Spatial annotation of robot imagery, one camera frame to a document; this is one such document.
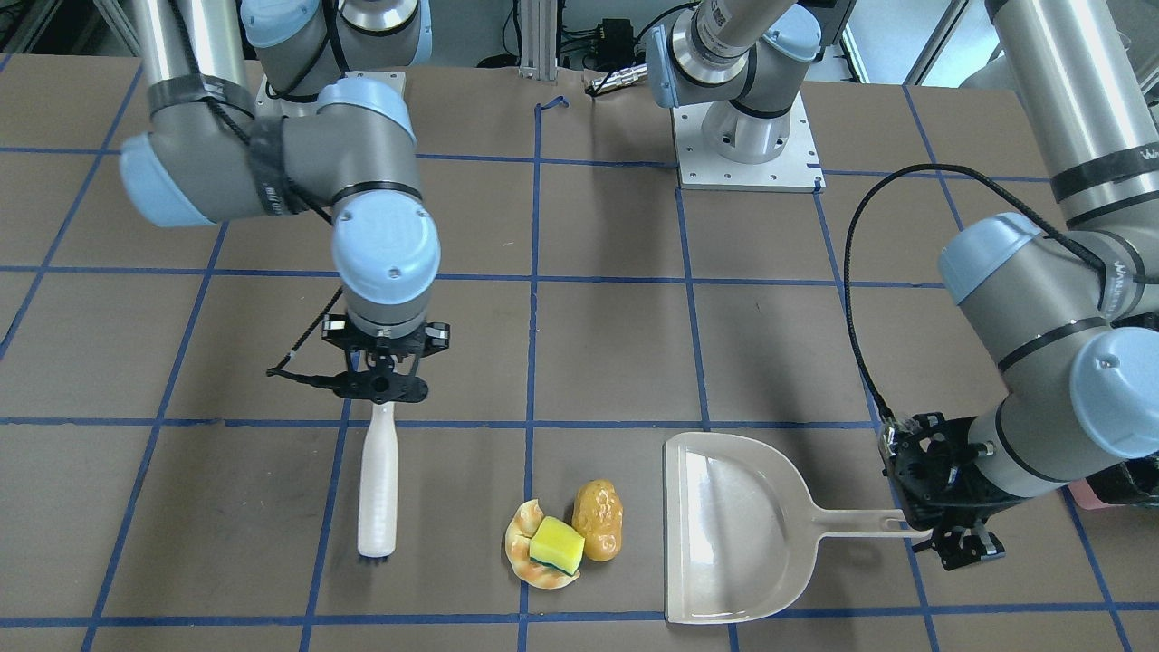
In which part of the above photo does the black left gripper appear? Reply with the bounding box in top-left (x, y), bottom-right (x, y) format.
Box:
top-left (879, 413), bottom-right (1006, 572)

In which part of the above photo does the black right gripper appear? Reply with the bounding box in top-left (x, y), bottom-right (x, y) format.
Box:
top-left (321, 313), bottom-right (451, 404)

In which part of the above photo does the white hand brush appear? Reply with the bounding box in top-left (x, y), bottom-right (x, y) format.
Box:
top-left (357, 403), bottom-right (400, 561)

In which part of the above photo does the beige plastic dustpan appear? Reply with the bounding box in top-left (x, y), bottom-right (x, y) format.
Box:
top-left (663, 432), bottom-right (918, 627)

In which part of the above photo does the toy croissant bread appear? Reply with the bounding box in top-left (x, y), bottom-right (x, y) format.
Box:
top-left (504, 499), bottom-right (580, 589)

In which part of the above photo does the yellow green sponge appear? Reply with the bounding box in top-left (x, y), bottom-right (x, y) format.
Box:
top-left (529, 517), bottom-right (585, 576)

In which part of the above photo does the brown toy potato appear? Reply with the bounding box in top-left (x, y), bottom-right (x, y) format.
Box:
top-left (571, 478), bottom-right (624, 562)

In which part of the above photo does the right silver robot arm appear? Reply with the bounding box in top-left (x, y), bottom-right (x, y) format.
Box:
top-left (121, 1), bottom-right (450, 404)

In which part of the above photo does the bin with black liner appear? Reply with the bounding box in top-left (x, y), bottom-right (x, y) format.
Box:
top-left (1067, 454), bottom-right (1158, 511)

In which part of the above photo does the aluminium frame post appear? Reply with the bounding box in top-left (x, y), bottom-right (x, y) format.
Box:
top-left (516, 0), bottom-right (561, 85)

